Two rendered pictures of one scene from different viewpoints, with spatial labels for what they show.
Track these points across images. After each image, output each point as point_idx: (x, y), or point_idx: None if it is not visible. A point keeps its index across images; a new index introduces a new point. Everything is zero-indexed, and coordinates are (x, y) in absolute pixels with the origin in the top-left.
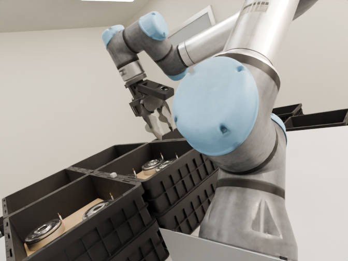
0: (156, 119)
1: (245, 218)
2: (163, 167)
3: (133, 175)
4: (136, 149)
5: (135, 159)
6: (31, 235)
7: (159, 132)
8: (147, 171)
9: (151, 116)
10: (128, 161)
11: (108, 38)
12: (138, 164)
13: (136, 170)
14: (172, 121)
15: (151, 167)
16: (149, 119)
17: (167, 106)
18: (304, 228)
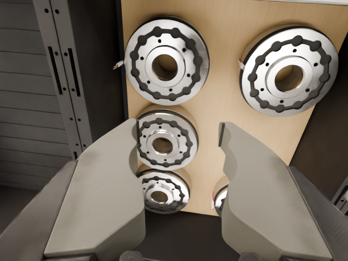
0: (238, 189)
1: None
2: (182, 140)
3: (220, 201)
4: (156, 259)
5: (172, 240)
6: None
7: (235, 131)
8: (189, 185)
9: (280, 234)
10: (192, 246)
11: None
12: (173, 225)
13: (183, 217)
14: (111, 131)
15: (180, 180)
16: (313, 217)
17: (24, 228)
18: None
